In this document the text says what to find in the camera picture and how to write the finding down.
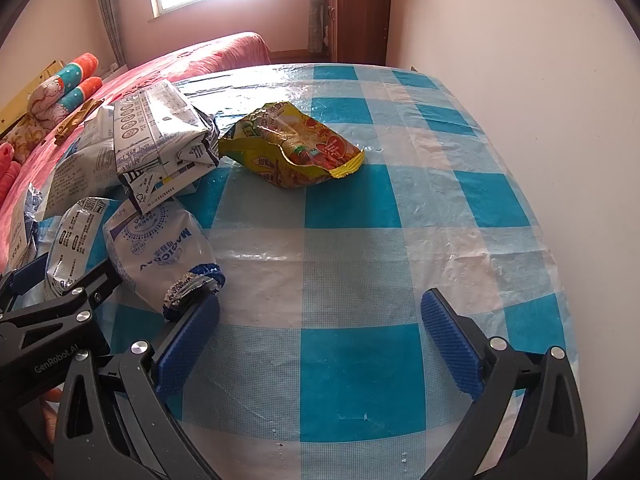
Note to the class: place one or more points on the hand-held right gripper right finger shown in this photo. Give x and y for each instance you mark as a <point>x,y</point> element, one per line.
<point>450,345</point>

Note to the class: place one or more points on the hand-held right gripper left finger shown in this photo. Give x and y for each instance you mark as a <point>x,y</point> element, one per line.
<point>185,345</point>

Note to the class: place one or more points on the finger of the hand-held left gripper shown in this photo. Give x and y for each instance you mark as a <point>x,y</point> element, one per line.
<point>65,310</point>
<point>25,275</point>

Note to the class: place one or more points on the silver barcode packet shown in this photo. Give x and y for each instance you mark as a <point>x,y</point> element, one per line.
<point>75,175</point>

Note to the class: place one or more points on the person's left hand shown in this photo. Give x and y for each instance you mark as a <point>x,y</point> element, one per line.
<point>51,422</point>

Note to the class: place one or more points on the folded pink blanket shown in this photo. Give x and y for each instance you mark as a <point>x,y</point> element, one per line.
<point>7,170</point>

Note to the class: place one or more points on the blue checkered tablecloth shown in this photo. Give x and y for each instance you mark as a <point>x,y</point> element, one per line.
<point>350,260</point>

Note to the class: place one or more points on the floral pillow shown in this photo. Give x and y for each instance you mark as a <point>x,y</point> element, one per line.
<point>22,135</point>

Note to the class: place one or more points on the golden cloth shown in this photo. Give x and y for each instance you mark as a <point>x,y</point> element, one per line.
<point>75,120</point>

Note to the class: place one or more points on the rolled teal orange quilt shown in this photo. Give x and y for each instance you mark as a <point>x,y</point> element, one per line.
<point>70,72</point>
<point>75,97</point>

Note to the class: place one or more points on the yellow cardboard sheet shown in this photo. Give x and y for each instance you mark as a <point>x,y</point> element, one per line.
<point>30,90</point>

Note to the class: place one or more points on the yellow snack bag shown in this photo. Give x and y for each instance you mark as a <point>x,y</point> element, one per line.
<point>300,150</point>

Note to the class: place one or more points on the bed with pink blanket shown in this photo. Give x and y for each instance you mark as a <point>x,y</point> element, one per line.
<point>200,60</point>

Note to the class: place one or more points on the grey checked curtain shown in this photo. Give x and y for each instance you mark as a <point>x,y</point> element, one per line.
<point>110,10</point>

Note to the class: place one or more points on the wooden cabinet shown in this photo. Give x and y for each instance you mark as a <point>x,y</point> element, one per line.
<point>360,10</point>

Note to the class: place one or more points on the floral curtain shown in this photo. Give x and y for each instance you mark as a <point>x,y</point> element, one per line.
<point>317,15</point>

